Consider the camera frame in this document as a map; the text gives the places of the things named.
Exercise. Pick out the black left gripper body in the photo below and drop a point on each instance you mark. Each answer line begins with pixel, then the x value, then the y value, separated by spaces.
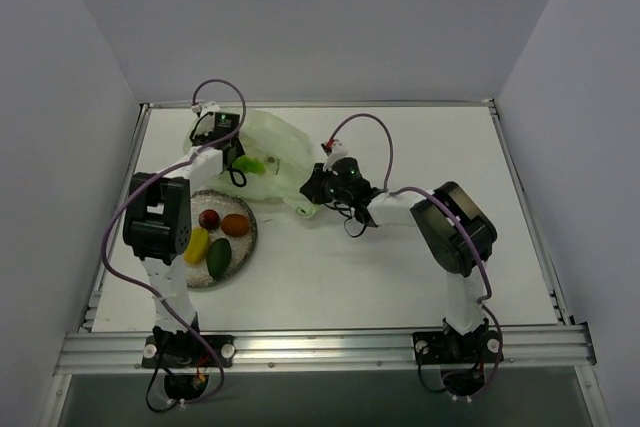
pixel 235 153

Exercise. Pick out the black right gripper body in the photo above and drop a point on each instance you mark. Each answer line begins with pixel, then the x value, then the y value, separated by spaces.
pixel 314 187

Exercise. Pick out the green fake grapes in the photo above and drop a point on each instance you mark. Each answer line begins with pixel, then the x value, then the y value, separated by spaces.
pixel 250 165

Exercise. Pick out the pale green plastic bag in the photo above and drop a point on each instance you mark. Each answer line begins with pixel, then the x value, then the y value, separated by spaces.
pixel 288 156

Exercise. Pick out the dark red fake fruit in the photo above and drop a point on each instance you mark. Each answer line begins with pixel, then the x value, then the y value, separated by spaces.
pixel 209 219

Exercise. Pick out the orange fake fruit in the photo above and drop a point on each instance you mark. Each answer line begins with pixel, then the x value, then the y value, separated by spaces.
pixel 235 225

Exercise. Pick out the dark green fake avocado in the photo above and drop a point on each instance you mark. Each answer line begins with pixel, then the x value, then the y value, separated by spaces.
pixel 218 258

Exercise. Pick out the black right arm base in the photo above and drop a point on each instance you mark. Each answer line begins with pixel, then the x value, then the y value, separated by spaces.
pixel 468 363

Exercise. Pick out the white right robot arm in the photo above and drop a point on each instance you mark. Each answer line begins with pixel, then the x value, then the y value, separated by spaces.
pixel 458 234

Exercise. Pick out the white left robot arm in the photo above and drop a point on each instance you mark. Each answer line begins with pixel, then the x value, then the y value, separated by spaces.
pixel 158 217

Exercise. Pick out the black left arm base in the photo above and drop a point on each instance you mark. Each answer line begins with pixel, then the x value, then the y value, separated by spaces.
pixel 183 360

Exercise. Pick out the speckled round plate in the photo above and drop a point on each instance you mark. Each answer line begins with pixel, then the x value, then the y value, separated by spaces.
pixel 197 276

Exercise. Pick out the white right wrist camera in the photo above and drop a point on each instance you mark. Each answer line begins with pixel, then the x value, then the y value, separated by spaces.
pixel 334 150

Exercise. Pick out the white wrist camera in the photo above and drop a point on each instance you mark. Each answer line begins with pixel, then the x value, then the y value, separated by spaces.
pixel 334 150
pixel 204 108

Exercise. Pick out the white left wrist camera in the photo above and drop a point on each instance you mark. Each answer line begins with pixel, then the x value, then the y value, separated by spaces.
pixel 204 108

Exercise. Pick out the aluminium table frame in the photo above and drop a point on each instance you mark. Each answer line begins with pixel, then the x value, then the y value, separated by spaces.
pixel 323 323

